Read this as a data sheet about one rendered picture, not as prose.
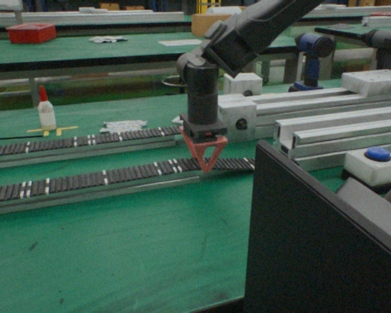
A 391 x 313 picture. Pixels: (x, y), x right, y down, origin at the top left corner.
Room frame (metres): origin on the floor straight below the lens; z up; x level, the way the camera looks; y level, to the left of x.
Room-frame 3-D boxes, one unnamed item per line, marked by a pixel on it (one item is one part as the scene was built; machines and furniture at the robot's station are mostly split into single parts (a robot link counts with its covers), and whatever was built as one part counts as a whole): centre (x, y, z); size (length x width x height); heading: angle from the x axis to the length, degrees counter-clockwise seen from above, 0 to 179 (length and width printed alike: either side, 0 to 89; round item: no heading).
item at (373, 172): (0.62, -0.34, 0.81); 0.10 x 0.08 x 0.06; 18
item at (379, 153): (0.61, -0.34, 0.84); 0.04 x 0.04 x 0.02
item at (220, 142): (0.63, -0.01, 0.85); 0.07 x 0.07 x 0.09; 18
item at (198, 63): (0.64, -0.01, 0.98); 0.07 x 0.06 x 0.07; 16
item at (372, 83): (1.00, -0.51, 0.87); 0.16 x 0.11 x 0.07; 108
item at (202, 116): (0.64, -0.01, 0.92); 0.10 x 0.07 x 0.07; 18
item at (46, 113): (0.91, 0.41, 0.84); 0.04 x 0.04 x 0.12
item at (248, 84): (1.11, -0.15, 0.83); 0.11 x 0.10 x 0.10; 10
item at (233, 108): (0.85, -0.09, 0.83); 0.12 x 0.09 x 0.10; 18
